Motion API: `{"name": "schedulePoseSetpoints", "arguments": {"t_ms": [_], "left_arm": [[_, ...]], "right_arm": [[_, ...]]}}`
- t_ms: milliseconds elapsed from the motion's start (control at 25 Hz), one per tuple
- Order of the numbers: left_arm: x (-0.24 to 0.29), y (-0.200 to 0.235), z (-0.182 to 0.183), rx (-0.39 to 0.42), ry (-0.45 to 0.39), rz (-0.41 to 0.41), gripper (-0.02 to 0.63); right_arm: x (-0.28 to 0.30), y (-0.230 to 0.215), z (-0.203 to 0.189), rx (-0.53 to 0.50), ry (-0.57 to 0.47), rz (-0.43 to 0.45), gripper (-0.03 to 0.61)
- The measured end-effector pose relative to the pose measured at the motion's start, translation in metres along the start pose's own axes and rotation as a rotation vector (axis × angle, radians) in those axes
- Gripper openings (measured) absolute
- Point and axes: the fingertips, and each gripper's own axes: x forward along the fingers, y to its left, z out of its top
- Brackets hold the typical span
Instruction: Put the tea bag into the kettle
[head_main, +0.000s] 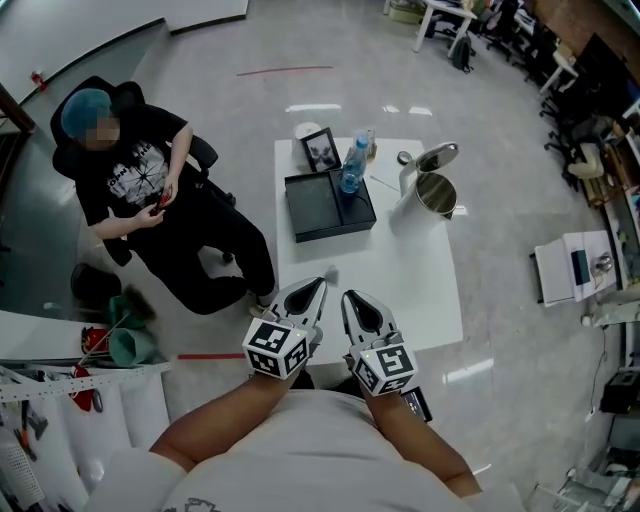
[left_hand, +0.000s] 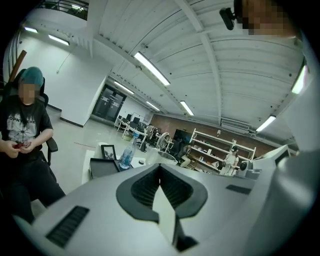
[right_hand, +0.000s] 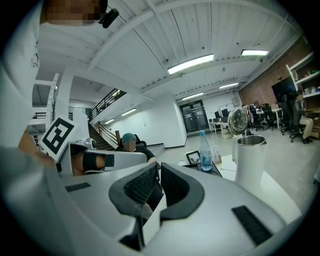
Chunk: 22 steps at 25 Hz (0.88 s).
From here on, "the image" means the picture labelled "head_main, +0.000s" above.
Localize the red smartphone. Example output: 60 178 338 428
149 184 175 217

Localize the dark backpack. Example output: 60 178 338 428
451 35 475 73

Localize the row of black office chairs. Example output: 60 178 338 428
469 0 616 191

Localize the black rectangular box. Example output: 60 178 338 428
283 169 378 244

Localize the black equipment case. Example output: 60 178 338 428
599 367 640 416

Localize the person's left forearm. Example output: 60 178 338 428
148 372 296 475

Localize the black office chair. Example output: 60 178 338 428
49 79 239 266

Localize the steel pot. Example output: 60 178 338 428
388 141 469 235

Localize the white perforated metal rack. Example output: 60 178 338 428
0 359 174 512

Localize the black round stool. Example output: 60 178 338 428
70 262 123 302

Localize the brown brush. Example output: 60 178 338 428
122 283 157 321

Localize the person's white shirt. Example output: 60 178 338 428
89 389 526 512

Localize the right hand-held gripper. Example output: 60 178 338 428
341 290 419 397

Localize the row of white desks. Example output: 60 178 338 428
384 0 581 96

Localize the black picture frame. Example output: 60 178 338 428
299 127 343 174

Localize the person's right forearm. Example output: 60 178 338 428
360 387 482 499

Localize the green plastic dustpan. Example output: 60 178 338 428
107 294 157 366

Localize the clear plastic water bottle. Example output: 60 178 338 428
339 132 370 195

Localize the white rolling cart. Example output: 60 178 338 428
529 230 624 307

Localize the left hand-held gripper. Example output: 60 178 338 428
242 278 330 381

